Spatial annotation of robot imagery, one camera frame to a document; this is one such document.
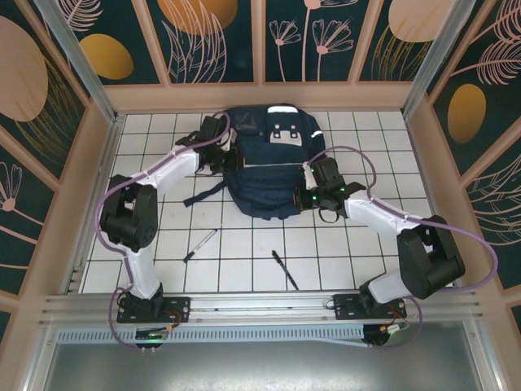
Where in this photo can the navy blue backpack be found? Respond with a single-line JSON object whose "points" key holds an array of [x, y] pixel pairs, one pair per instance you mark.
{"points": [[268, 187]]}

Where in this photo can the black pen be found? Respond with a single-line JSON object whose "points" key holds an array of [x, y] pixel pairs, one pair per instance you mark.
{"points": [[285, 269]]}

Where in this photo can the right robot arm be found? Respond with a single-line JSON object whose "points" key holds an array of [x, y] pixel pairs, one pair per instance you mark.
{"points": [[386, 287]]}

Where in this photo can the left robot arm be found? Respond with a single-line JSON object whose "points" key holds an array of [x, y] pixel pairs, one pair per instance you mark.
{"points": [[142, 277]]}

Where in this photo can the pen with pale barrel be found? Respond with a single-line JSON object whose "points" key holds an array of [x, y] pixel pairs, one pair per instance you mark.
{"points": [[200, 245]]}

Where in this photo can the small controller board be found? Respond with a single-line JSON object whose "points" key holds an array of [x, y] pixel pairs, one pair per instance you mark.
{"points": [[386, 330], [152, 336]]}

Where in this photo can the grey metal panel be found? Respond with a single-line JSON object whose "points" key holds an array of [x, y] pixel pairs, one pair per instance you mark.
{"points": [[260, 370]]}

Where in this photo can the aluminium table side rail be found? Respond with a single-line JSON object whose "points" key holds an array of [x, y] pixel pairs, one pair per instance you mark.
{"points": [[106, 167]]}

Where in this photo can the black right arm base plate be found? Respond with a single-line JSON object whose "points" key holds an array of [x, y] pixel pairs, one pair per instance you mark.
{"points": [[346, 305]]}

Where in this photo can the long aluminium mounting rail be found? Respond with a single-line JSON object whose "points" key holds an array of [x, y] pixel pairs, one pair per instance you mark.
{"points": [[260, 303]]}

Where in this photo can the aluminium frame post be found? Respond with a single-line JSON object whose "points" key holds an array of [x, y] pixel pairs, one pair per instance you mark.
{"points": [[435, 57], [77, 57]]}

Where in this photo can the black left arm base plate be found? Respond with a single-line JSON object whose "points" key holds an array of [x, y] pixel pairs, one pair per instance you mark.
{"points": [[179, 305]]}

